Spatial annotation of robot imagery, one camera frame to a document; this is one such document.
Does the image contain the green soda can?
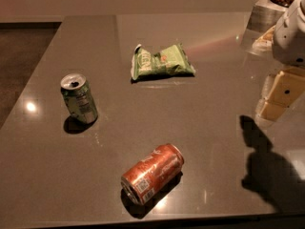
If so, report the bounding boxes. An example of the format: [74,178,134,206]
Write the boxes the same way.
[60,73,98,125]

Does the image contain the silver metal box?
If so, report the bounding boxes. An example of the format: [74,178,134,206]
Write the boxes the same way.
[247,0,287,32]

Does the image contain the red coke can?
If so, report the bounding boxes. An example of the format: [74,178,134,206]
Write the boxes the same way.
[121,144,184,205]

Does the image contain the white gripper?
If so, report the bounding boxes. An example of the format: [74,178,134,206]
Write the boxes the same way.
[254,0,305,127]

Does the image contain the green chip bag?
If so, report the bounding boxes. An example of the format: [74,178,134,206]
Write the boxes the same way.
[131,44,195,81]

